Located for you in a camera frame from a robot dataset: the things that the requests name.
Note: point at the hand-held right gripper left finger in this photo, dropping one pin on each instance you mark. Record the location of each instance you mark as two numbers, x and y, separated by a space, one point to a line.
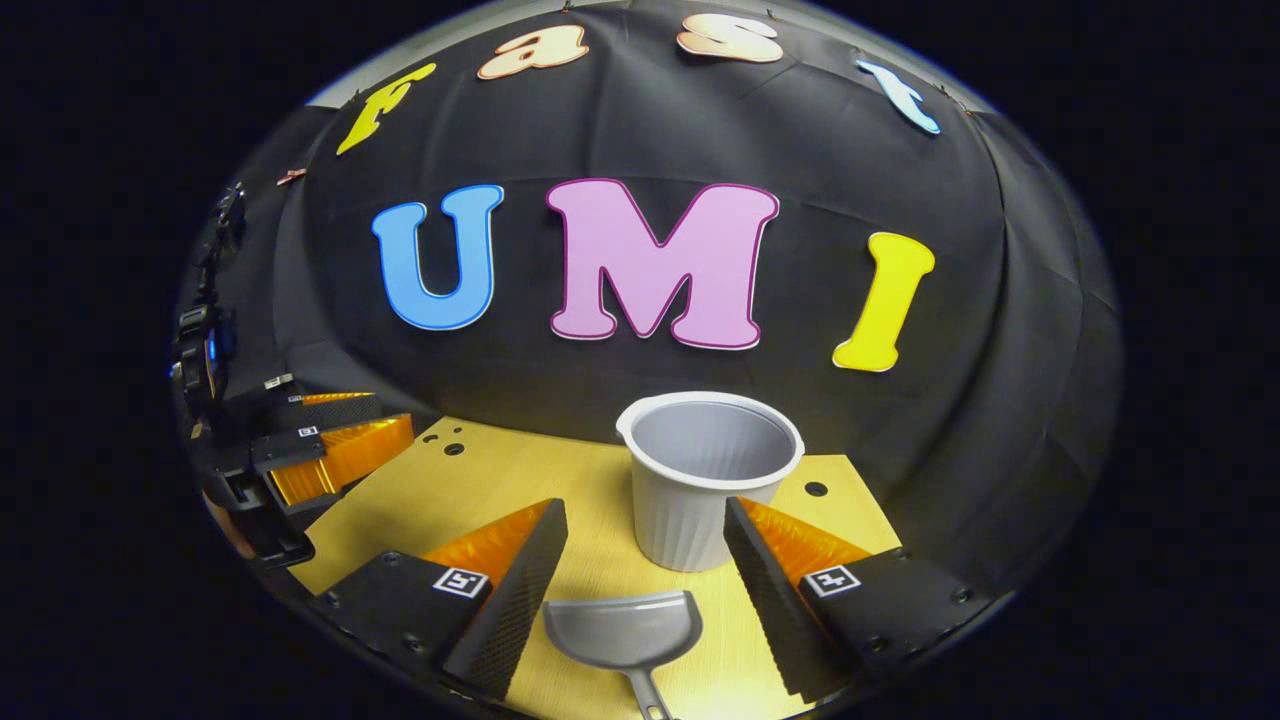
515 600

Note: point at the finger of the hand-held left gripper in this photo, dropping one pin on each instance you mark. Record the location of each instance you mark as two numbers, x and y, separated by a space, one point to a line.
330 410
350 455

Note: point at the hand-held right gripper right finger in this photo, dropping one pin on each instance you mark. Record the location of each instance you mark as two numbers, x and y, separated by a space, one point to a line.
775 610

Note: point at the grey plastic dustpan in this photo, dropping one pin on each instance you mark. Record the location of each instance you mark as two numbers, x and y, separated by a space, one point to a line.
625 630

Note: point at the white ribbed garbage bin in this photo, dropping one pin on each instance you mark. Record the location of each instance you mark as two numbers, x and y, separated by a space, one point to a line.
690 510

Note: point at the yellow wooden desktop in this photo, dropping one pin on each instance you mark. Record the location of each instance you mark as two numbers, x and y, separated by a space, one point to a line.
590 520

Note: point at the black backdrop cloth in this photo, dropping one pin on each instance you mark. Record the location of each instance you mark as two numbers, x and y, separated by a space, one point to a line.
800 300

